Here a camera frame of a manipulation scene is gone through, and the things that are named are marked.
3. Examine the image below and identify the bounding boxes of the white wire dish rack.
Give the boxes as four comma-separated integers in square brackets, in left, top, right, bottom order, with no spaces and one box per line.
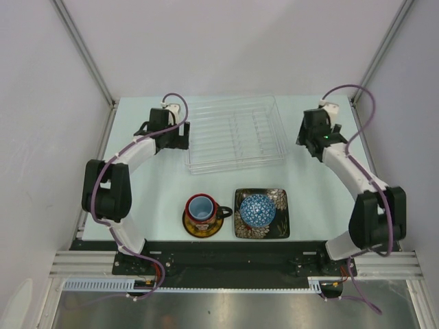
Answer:
[185,95,287,174]

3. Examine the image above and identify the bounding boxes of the light blue cup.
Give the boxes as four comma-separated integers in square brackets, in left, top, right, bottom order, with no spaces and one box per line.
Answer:
[188,195,214,221]

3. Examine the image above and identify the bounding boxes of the blue triangle pattern bowl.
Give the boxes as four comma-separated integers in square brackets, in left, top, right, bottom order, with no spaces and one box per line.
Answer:
[239,194,276,228]

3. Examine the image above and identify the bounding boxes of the black square floral plate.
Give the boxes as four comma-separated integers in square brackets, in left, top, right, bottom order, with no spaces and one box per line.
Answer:
[233,188,290,240]

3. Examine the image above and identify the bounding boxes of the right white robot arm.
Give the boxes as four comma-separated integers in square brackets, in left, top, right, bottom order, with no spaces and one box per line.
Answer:
[296,103,407,275]

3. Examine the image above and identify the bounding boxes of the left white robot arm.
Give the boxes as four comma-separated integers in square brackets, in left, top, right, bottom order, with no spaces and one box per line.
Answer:
[82,103,190,274]

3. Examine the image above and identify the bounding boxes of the round yellow black saucer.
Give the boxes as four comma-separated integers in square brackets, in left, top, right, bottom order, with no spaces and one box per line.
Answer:
[182,212,224,239]

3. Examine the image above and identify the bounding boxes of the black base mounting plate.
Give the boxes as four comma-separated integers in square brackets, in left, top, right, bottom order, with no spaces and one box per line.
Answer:
[70,239,401,289]

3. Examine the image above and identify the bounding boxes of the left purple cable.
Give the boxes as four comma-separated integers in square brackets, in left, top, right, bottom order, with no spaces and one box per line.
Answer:
[89,92,190,302]

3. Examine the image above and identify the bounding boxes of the purple cable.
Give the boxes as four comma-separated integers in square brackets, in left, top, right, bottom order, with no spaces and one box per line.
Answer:
[320,84,395,315]
[89,92,190,302]

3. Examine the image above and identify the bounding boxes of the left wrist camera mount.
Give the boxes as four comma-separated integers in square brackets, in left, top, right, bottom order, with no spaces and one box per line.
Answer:
[161,101,181,121]

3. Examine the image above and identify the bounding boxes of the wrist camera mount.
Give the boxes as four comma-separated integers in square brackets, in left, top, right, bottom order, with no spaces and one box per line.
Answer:
[161,101,181,121]
[318,99,340,121]

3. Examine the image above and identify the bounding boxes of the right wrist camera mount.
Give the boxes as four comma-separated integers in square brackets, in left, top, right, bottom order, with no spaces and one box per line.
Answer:
[318,99,340,121]

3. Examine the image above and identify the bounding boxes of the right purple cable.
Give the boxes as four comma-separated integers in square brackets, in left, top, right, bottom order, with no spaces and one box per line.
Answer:
[320,84,395,315]

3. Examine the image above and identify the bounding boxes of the red mug black handle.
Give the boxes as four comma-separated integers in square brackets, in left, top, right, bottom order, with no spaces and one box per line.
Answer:
[182,193,233,231]

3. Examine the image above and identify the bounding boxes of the aluminium frame rail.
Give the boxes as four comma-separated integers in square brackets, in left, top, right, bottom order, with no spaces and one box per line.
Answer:
[49,251,116,278]

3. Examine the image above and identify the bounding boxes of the white slotted cable duct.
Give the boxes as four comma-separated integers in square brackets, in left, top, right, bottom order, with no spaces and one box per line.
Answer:
[63,278,322,294]

